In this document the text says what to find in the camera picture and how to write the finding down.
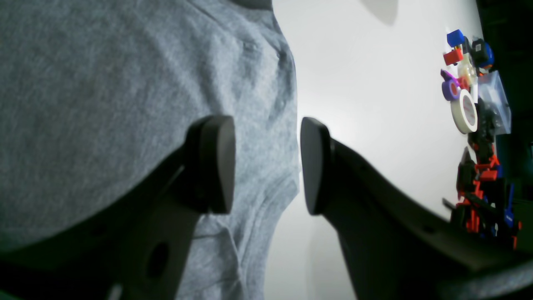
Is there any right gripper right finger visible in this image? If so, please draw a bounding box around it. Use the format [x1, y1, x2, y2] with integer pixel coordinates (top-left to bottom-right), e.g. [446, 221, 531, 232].
[300, 117, 533, 300]

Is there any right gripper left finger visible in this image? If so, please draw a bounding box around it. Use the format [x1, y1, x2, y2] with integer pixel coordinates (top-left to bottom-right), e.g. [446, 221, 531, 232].
[1, 115, 236, 300]

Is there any grey T-shirt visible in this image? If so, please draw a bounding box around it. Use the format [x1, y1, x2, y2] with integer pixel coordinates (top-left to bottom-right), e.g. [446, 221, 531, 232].
[0, 0, 299, 300]

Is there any white tape roll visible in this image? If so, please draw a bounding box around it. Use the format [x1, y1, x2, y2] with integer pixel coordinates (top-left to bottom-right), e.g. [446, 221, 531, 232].
[451, 89, 478, 134]

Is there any purple tape roll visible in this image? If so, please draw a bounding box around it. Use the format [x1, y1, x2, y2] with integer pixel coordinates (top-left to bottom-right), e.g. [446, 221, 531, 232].
[441, 79, 461, 101]

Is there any pile of coloured parts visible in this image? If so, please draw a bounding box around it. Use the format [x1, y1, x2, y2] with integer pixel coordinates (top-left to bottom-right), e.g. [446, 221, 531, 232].
[441, 29, 522, 250]

